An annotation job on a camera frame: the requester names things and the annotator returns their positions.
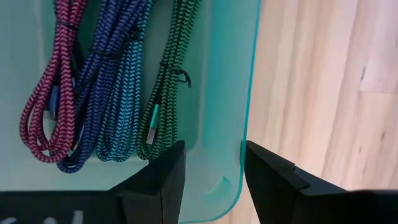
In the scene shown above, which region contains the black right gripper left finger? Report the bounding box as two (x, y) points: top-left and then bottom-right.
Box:
(108, 139), (187, 224)

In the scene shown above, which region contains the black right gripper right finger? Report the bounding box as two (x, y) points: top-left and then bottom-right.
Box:
(243, 139), (351, 224)

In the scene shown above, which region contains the small dark blue object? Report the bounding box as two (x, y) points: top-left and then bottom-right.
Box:
(95, 0), (154, 163)

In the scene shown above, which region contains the green braided USB-C cable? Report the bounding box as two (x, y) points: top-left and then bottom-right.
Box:
(136, 0), (203, 161)

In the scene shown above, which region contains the dark blue braided USB-C cable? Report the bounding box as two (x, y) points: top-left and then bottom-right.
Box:
(55, 0), (147, 174)

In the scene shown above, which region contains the pink braided USB-C cable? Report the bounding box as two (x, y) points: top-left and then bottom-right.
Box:
(19, 0), (88, 164)

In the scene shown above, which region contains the translucent teal plastic bin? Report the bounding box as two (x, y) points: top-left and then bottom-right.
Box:
(0, 0), (262, 224)

